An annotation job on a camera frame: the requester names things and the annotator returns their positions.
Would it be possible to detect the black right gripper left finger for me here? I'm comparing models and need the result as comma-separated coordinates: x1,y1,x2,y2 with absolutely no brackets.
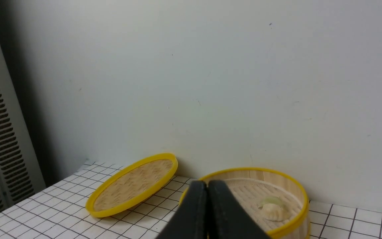
157,181,208,239

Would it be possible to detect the white steamer liner cloth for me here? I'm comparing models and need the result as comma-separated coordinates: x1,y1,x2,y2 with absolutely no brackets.
224,178,303,231

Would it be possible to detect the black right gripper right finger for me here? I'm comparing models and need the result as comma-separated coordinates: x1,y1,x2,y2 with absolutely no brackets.
208,180,270,239

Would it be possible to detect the bamboo steamer lid yellow rim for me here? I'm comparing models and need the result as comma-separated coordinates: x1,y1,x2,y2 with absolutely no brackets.
85,153,178,218

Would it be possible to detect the green dumpling behind pale dumpling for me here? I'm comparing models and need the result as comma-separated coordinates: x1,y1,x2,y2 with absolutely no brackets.
259,196,286,208

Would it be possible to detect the pale dumpling in steamer back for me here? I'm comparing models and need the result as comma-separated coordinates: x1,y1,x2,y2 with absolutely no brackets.
261,203,290,221

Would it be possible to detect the bamboo steamer basket yellow rim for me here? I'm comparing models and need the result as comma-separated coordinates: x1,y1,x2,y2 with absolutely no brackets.
179,167,311,239

